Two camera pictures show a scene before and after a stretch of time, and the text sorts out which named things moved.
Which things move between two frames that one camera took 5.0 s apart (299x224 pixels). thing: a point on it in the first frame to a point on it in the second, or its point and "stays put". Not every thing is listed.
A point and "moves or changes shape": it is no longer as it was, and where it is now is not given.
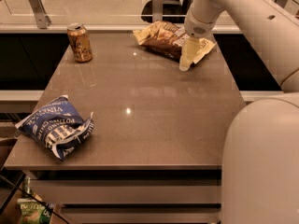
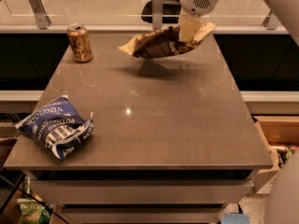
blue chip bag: x=55 y=123 stays put
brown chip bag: x=168 y=39 moves or changes shape
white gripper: x=195 y=27 to x=196 y=2
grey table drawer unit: x=131 y=196 stays put
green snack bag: x=33 y=212 stays put
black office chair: x=174 y=10 stays put
